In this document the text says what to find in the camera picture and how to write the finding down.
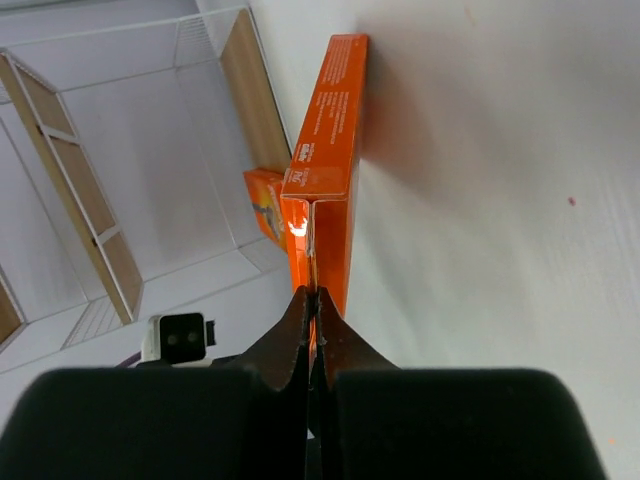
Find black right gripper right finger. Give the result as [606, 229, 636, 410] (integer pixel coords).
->
[309, 287, 396, 479]

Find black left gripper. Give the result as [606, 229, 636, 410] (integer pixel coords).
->
[135, 351, 238, 369]

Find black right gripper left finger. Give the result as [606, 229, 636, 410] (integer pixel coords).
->
[216, 286, 313, 479]

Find orange Gillette Fusion5 razor box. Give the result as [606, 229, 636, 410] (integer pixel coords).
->
[279, 32, 370, 321]

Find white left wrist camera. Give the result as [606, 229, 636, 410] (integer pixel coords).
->
[140, 313, 216, 365]

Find white wire wooden shelf rack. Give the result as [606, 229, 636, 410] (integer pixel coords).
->
[1, 6, 288, 378]

